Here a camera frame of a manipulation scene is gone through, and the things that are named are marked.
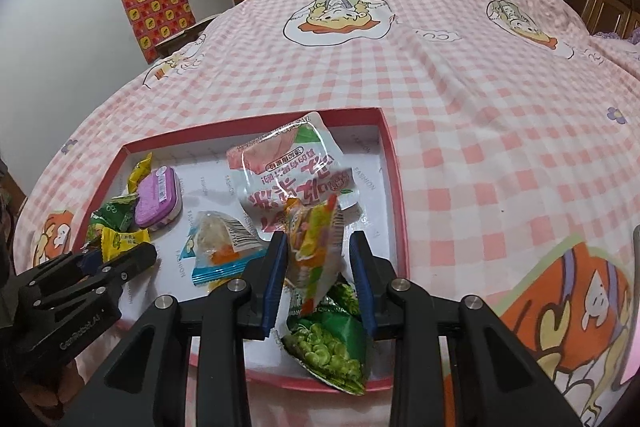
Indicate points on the small green candy packet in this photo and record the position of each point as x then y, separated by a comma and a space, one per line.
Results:
114, 217

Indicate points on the blue-edged clear snack packet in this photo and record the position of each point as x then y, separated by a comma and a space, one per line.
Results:
225, 249

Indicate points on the green pea packet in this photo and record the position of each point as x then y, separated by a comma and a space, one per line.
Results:
325, 349

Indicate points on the red shallow cardboard box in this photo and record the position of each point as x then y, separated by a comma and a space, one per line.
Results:
396, 187

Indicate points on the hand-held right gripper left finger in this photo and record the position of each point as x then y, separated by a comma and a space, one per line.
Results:
272, 289

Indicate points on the purple pillow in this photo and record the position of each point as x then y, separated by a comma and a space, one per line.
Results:
620, 36

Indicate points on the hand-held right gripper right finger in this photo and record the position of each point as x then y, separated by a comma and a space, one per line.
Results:
362, 289

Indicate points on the orange snack packet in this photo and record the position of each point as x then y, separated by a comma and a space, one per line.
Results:
312, 252

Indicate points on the person's left hand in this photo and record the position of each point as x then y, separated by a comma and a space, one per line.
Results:
47, 392

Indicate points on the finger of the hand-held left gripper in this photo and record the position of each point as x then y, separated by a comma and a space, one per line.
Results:
132, 259
90, 259

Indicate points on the pink jelly pouch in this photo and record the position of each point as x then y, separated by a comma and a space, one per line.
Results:
295, 167

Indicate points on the yellow snack packet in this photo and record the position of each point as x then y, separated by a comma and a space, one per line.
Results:
125, 243
139, 172

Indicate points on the pink checked printed blanket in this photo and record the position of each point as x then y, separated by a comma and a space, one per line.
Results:
475, 107

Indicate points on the purple flat tin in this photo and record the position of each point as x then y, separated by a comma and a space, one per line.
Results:
157, 197

